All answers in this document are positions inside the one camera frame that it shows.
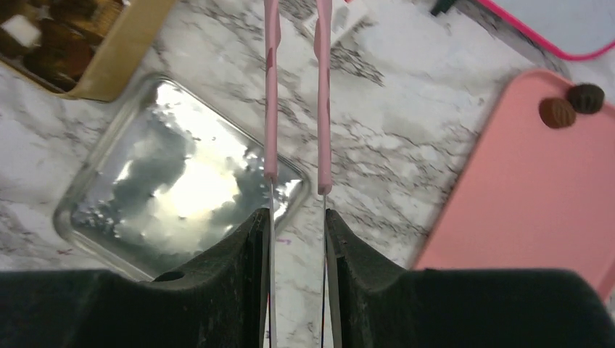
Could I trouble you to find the black whiteboard stand right foot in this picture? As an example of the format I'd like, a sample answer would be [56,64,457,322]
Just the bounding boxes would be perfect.
[430,0,457,17]

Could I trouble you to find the brown round chocolate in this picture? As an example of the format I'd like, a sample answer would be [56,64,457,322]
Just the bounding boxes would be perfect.
[539,98,577,129]

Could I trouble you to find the dark ridged round chocolate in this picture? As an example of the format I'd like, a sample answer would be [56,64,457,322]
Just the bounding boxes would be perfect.
[566,83,605,115]

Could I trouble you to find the pink silicone tongs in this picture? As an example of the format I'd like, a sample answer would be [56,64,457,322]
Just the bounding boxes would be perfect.
[263,0,333,347]

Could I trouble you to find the small white card box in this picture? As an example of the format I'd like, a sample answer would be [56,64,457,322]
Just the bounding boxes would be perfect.
[302,0,370,49]

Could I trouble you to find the pink-framed whiteboard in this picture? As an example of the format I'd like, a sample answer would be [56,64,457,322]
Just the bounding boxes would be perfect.
[480,0,614,61]

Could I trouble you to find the silver tin lid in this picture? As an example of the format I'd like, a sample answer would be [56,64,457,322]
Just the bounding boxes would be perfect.
[52,74,311,280]

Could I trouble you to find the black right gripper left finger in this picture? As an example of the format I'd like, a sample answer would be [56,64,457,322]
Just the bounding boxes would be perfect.
[1,208,270,347]

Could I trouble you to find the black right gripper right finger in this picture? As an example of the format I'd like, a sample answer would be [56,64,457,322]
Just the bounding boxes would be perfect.
[324,209,614,347]

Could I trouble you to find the gold chocolate box tray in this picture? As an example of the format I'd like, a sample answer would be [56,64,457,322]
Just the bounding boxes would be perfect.
[1,1,175,102]

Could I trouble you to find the pink plastic tray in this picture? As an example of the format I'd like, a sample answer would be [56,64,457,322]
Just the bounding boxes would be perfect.
[413,69,614,299]

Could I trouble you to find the white chocolate piece front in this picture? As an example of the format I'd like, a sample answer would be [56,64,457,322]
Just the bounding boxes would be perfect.
[1,14,41,48]

